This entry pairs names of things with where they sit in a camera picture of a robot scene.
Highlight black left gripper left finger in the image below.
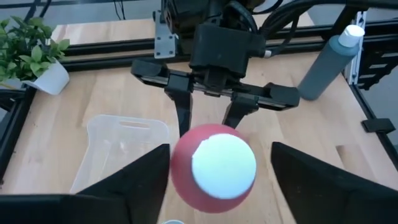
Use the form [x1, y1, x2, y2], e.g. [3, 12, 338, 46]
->
[0, 143, 171, 224]

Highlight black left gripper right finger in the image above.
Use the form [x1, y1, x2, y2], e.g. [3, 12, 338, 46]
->
[272, 142, 398, 224]

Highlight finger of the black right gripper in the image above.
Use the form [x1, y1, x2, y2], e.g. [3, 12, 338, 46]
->
[164, 76, 193, 138]
[222, 93, 259, 129]

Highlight red paint bottle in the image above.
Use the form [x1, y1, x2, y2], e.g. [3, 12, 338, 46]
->
[170, 123, 257, 214]

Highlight dark grey paint bottle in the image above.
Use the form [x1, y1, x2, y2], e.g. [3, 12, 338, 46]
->
[297, 24, 365, 101]

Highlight shallow clear plastic bin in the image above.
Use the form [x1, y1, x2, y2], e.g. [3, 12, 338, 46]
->
[70, 114, 170, 195]

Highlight potted green plant white pot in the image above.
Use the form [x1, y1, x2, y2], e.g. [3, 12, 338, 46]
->
[0, 16, 71, 96]

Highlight black aluminium table frame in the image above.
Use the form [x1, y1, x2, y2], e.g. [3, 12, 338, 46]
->
[0, 0, 398, 184]

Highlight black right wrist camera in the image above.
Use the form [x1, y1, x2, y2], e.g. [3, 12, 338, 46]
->
[188, 23, 267, 78]

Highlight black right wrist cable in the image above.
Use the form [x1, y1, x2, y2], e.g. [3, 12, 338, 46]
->
[254, 0, 398, 58]

